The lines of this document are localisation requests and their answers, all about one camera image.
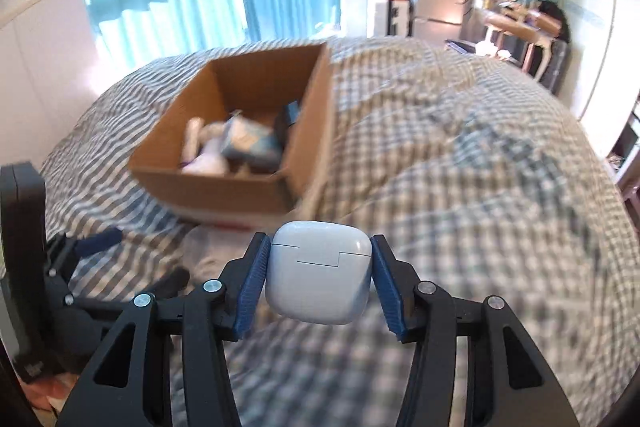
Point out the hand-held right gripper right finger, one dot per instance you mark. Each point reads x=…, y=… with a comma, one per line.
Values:
x=387, y=287

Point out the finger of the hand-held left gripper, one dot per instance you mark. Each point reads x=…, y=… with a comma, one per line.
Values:
x=165, y=282
x=102, y=239

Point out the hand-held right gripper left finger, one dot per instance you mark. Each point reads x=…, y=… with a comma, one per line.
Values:
x=250, y=287

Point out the white earbuds case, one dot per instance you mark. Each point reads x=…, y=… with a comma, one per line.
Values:
x=315, y=277

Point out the brown cardboard box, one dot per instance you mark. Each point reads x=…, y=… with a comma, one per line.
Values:
x=215, y=194

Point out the blue tissue pack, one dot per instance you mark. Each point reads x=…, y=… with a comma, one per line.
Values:
x=250, y=142

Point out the grey checkered blanket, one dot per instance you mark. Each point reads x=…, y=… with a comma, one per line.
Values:
x=450, y=157

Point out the black padded bench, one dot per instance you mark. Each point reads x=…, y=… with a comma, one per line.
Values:
x=465, y=46

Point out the white suitcase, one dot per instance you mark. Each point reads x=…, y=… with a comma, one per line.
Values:
x=377, y=17

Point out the grey suitcase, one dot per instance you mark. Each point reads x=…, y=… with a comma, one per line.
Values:
x=557, y=67

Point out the silver fridge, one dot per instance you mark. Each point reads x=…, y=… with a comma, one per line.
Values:
x=440, y=7

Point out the wooden chair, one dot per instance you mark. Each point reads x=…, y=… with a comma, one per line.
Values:
x=505, y=24

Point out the white dressing table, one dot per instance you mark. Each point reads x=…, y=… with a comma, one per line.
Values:
x=542, y=39

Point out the black bag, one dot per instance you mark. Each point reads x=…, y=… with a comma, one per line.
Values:
x=552, y=14

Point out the white sliding wardrobe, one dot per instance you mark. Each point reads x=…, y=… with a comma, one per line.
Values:
x=595, y=32

